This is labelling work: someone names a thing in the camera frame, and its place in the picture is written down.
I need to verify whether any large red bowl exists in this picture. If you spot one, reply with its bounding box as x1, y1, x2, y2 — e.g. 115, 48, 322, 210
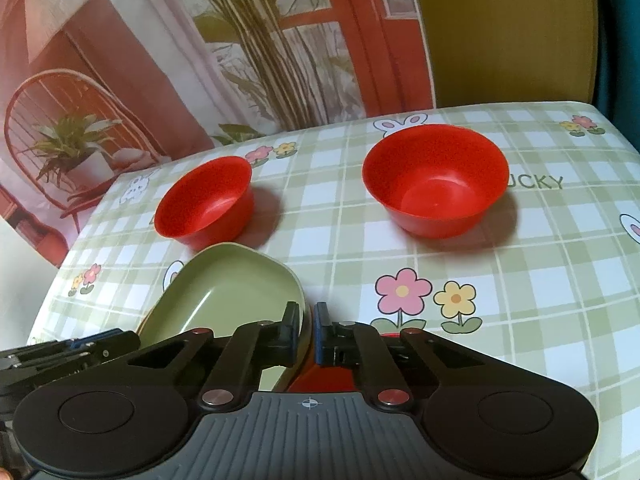
361, 125, 510, 240

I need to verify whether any left hand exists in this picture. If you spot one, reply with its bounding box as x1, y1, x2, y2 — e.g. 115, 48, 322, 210
0, 468, 13, 480

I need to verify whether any small red bowl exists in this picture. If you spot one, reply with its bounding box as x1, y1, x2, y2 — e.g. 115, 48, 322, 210
154, 156, 254, 252

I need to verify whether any teal curtain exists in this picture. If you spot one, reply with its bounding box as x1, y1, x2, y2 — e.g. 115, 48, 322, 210
593, 0, 640, 146

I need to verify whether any green square plate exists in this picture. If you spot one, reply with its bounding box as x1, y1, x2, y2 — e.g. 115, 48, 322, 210
138, 243, 311, 391

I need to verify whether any wooden headboard panel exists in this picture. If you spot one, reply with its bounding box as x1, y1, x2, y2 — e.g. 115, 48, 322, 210
418, 0, 598, 107

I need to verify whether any printed room scene backdrop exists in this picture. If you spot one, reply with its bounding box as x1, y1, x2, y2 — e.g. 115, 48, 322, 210
1, 0, 436, 265

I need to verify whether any red plate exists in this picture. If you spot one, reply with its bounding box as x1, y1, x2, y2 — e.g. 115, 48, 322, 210
136, 303, 402, 395

